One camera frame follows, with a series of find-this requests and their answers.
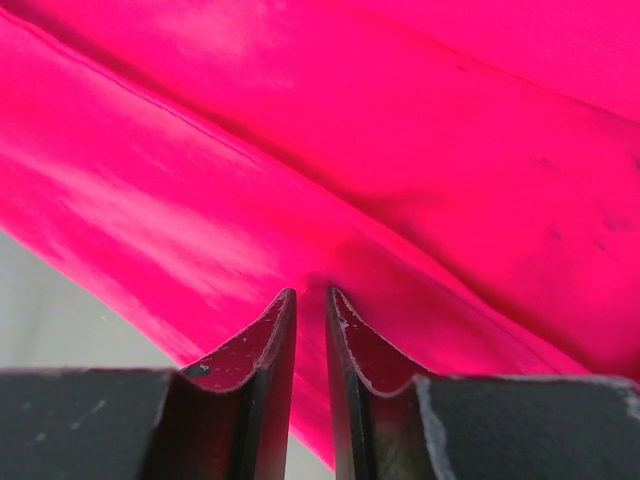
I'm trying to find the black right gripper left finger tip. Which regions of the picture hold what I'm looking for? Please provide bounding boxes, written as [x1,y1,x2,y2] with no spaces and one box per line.
[1,289,296,479]

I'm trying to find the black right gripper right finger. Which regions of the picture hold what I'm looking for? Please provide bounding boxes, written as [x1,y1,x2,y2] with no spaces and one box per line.
[326,287,639,479]

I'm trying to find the red t-shirt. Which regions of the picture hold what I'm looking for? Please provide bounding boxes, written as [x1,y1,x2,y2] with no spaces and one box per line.
[1,1,639,464]

